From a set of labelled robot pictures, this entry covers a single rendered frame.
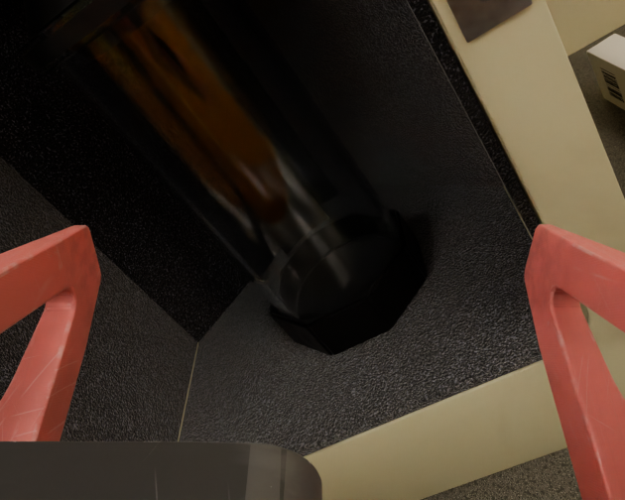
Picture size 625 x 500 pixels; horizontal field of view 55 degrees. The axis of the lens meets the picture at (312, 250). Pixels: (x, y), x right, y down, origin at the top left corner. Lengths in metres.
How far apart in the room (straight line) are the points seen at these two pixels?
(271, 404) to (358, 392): 0.06
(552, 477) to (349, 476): 0.11
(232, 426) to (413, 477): 0.11
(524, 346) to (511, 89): 0.13
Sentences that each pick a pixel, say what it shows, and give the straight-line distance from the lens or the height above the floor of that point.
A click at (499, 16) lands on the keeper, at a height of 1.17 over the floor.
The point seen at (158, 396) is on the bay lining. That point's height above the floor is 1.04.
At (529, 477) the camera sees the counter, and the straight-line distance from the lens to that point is 0.36.
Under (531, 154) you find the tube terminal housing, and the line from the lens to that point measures 0.23.
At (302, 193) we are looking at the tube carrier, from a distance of 0.30.
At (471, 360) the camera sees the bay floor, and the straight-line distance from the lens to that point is 0.31.
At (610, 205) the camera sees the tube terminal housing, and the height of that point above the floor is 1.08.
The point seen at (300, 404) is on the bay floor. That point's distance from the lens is 0.36.
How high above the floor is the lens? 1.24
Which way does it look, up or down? 30 degrees down
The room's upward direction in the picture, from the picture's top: 39 degrees counter-clockwise
